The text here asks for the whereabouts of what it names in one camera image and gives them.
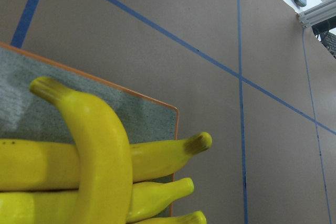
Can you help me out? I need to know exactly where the yellow banana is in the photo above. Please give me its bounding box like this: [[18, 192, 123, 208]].
[[1, 132, 212, 191], [29, 77, 133, 223], [1, 178, 194, 223], [136, 210, 207, 224]]

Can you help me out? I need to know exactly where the grey square plate orange rim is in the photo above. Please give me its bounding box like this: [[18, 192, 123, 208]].
[[0, 41, 180, 217]]

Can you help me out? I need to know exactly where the aluminium frame post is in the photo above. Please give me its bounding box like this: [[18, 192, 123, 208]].
[[297, 0, 335, 28]]

